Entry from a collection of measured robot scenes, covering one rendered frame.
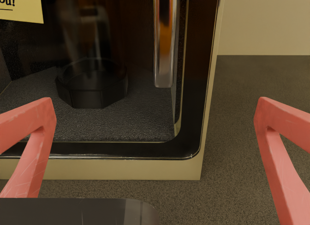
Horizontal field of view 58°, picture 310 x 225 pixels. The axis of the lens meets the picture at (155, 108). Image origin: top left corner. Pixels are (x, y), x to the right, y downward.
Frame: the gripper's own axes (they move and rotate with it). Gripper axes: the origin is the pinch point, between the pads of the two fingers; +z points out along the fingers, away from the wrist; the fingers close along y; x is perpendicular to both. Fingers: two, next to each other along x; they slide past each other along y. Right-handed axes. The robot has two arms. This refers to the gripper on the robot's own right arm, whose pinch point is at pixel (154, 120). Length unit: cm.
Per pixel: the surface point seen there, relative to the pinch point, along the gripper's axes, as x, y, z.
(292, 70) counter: 22, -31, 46
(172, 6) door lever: -2.4, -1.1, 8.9
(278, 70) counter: 22, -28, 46
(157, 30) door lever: -0.8, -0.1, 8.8
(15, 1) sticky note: -1.4, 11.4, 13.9
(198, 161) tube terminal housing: 18.1, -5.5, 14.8
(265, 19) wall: 14, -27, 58
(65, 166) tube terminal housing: 19.2, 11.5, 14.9
